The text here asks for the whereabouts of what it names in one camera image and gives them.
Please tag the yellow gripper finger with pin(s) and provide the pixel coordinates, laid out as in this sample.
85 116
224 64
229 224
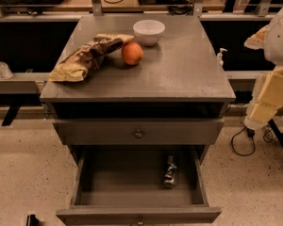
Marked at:
267 99
256 41

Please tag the silver redbull can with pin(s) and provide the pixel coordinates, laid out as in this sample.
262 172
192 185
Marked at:
169 177

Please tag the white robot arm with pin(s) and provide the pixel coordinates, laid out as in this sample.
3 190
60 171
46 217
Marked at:
273 44

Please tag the grey wooden drawer cabinet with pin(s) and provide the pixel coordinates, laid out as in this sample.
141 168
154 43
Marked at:
179 78

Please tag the round brass drawer knob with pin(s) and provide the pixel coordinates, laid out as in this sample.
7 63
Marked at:
138 134

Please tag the open grey middle drawer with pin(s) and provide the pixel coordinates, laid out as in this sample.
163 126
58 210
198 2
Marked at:
125 186

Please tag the closed grey top drawer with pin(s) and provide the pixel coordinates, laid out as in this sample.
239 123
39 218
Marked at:
122 132

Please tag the small white pump bottle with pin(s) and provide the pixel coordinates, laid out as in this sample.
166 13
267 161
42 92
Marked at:
220 56

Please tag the white ceramic bowl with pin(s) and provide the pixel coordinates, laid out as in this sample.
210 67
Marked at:
148 32

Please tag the orange fruit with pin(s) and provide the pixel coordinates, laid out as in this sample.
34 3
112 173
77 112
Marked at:
132 53

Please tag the brown yellow chip bag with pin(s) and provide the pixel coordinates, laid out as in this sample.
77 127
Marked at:
88 57

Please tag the clear sanitizer bottle left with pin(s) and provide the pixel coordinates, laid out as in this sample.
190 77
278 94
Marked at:
5 72

